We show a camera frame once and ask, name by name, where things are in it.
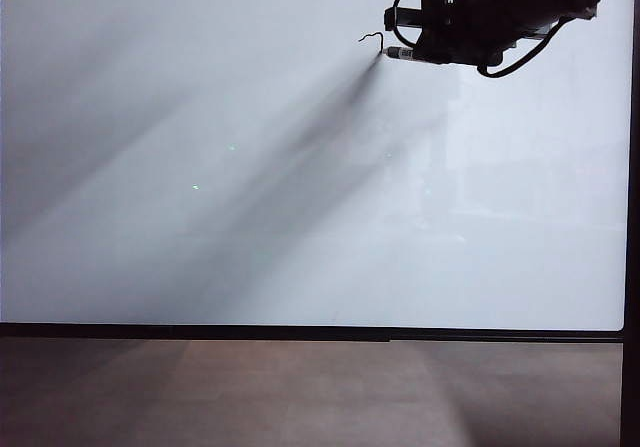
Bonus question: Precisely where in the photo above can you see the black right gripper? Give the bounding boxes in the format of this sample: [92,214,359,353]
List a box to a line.
[383,0,507,67]

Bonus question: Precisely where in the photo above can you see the black ink number drawing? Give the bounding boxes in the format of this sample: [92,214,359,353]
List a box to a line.
[358,31,388,56]

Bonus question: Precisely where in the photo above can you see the white glossy whiteboard panel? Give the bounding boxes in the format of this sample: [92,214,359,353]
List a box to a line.
[0,0,635,333]

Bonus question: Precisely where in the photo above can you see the black cable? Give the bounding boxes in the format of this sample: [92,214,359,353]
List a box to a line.
[391,0,427,47]
[476,15,572,80]

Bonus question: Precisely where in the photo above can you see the black whiteboard stand frame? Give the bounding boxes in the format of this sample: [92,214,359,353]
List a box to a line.
[0,0,640,447]

